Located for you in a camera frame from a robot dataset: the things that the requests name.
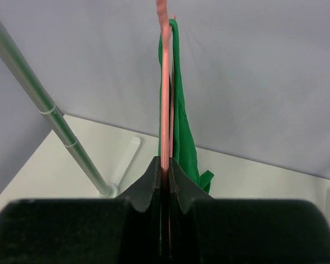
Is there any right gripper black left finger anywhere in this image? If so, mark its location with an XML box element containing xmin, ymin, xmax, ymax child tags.
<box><xmin>0</xmin><ymin>157</ymin><xmax>161</xmax><ymax>263</ymax></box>

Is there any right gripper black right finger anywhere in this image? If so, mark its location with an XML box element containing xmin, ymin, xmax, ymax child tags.
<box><xmin>169</xmin><ymin>159</ymin><xmax>330</xmax><ymax>263</ymax></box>

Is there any green tank top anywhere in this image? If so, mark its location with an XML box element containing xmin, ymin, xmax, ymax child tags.
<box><xmin>168</xmin><ymin>19</ymin><xmax>214</xmax><ymax>195</ymax></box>

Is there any pink hanger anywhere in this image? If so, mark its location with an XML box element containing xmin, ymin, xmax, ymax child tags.
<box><xmin>156</xmin><ymin>0</ymin><xmax>171</xmax><ymax>260</ymax></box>

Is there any white metal clothes rack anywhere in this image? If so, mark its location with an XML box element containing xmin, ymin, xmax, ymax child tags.
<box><xmin>0</xmin><ymin>21</ymin><xmax>141</xmax><ymax>197</ymax></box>

